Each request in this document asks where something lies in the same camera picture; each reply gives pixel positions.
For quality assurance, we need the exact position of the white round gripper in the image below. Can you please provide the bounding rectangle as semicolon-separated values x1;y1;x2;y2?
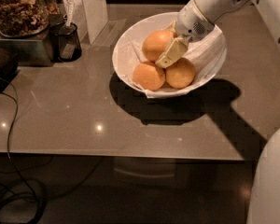
155;0;215;68

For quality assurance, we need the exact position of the orange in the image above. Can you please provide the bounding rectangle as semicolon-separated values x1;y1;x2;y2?
133;62;165;91
165;58;196;89
142;30;174;62

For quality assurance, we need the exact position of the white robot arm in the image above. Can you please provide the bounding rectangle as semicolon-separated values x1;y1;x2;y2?
156;0;280;224

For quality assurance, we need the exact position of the white cloth in bowl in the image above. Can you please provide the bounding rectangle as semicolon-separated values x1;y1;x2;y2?
117;25;227;99

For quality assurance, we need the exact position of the white ceramic bowl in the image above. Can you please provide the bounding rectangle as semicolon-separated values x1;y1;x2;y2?
111;11;228;99

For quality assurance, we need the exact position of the white pillar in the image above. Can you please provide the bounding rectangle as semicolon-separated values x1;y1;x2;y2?
73;0;108;44

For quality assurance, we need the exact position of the white pen in cup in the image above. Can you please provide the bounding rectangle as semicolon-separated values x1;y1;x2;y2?
65;0;75;27

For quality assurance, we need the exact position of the black mesh pen cup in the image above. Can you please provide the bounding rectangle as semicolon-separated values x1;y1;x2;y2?
49;22;82;63

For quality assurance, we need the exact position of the metal box stand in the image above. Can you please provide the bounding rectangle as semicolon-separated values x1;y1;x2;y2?
0;30;54;67

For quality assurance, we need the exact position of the glass jar of walnuts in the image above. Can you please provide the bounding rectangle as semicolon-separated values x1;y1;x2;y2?
0;0;49;38

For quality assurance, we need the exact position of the black cable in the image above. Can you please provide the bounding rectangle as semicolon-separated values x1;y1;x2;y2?
0;77;49;224

